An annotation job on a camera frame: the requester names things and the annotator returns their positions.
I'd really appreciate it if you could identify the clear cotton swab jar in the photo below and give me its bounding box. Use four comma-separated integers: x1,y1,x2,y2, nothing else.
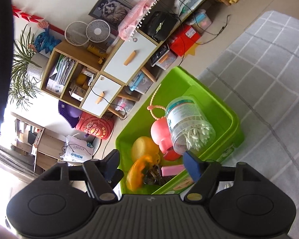
165,96,216,155

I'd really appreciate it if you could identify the orange toy pumpkin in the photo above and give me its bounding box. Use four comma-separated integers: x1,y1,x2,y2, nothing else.
126,154,161,192

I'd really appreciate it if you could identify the pink lace cloth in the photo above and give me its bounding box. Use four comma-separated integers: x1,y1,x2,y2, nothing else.
118,0,159,41

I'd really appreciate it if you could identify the white desk fan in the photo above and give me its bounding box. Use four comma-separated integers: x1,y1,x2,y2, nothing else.
86,20,111,43

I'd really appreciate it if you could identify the cat picture frame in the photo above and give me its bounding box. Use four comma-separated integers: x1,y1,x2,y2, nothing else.
88,0,133,31

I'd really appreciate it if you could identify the grey checked table cloth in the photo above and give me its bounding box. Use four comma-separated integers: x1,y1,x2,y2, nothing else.
199,11,299,238

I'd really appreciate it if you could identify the pink round toy with cord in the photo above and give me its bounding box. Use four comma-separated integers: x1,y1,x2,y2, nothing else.
147,84,181,161

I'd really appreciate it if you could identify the small metal star toy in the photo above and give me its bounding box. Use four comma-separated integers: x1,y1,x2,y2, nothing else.
143,165,169,186

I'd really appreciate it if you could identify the yellow toy duck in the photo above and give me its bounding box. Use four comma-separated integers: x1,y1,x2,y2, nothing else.
130,136,159,162

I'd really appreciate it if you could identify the red printed bucket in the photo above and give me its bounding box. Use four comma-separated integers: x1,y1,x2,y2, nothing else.
75,112,114,140

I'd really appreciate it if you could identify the blue plush toy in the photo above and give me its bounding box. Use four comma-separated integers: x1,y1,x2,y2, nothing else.
28,27,61,53

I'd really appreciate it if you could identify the red box under cabinet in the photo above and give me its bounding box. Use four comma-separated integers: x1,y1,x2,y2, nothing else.
167,24,201,57

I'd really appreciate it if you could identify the white shopping bag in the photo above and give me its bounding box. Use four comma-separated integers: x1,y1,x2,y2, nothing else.
62,135,94,163

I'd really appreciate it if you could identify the pink card packet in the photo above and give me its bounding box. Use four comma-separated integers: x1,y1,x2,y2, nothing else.
161,165,185,177

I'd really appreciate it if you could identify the black bag on shelf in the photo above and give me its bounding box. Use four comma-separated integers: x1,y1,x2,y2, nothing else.
143,11,177,41

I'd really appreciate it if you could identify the black cable near lens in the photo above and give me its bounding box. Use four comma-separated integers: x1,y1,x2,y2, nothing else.
0,0,15,165

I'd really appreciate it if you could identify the potted green plant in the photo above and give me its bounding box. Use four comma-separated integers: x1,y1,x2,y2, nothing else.
8,26,40,110

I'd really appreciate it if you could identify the wooden cabinet with drawers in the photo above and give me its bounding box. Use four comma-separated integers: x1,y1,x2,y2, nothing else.
40,0,205,118

